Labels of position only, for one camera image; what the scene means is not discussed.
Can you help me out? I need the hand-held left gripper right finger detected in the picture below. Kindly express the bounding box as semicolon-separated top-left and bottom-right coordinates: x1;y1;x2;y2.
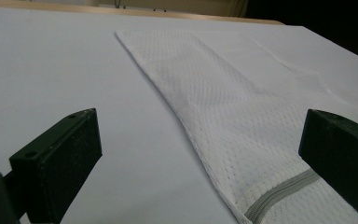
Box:
297;108;358;224

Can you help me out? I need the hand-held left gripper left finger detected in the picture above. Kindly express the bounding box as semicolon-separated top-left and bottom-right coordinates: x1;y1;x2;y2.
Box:
8;107;103;224

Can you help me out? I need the white mesh laundry bag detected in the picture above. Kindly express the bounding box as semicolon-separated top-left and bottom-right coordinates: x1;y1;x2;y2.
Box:
115;29;358;224

